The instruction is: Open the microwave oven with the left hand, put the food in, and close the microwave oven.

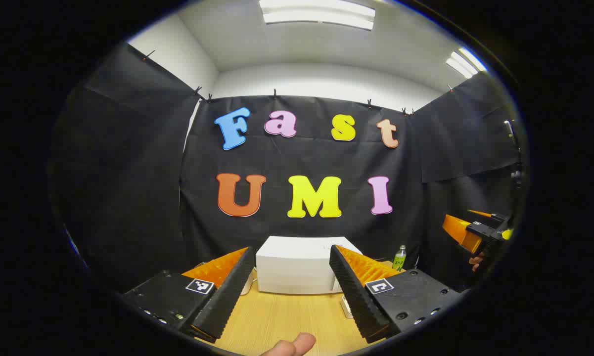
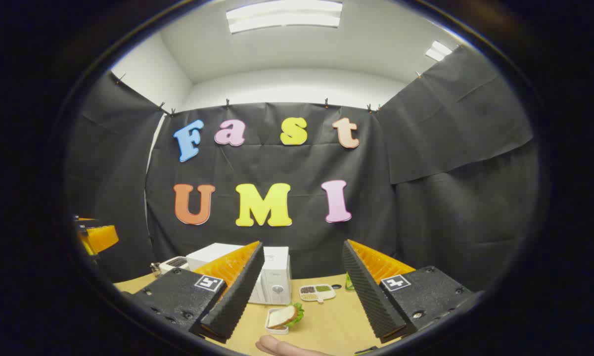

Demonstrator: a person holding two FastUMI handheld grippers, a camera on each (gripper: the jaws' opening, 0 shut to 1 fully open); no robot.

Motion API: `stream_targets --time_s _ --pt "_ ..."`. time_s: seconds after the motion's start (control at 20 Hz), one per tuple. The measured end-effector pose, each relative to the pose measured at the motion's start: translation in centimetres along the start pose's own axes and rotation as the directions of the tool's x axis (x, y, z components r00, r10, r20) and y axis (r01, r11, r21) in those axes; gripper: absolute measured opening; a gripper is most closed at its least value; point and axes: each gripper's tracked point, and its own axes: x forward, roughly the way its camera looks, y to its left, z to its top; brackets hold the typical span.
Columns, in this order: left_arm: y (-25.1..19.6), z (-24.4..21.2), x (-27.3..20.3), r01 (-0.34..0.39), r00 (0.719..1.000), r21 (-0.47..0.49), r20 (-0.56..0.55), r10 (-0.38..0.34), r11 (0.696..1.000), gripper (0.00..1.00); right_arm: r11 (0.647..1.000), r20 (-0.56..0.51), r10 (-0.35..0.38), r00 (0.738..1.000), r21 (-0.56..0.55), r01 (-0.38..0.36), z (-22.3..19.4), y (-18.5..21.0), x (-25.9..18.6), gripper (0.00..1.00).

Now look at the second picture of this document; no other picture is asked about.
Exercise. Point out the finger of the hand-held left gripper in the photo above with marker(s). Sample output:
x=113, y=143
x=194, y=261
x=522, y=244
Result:
x=103, y=239

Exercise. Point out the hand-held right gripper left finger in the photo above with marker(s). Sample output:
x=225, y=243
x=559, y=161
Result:
x=237, y=291

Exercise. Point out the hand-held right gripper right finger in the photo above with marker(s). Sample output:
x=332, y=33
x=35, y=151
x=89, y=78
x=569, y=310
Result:
x=368, y=291

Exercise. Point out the white microwave oven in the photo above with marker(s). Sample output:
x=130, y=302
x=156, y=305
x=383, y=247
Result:
x=274, y=277

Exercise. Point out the sandwich with lettuce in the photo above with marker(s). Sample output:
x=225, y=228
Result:
x=283, y=316

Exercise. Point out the green drink bottle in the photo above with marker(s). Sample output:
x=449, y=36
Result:
x=349, y=283

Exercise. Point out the white sectioned dish with beans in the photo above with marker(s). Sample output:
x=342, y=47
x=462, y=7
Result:
x=317, y=291

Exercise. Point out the white rectangular dish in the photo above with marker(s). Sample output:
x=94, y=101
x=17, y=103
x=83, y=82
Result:
x=273, y=330

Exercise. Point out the white toaster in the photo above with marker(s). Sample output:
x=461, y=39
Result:
x=174, y=263

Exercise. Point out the black backdrop cloth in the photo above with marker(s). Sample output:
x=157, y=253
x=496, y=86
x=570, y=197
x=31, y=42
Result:
x=287, y=163

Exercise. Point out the ceiling light panel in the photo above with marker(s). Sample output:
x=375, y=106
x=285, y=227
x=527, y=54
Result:
x=284, y=16
x=438, y=50

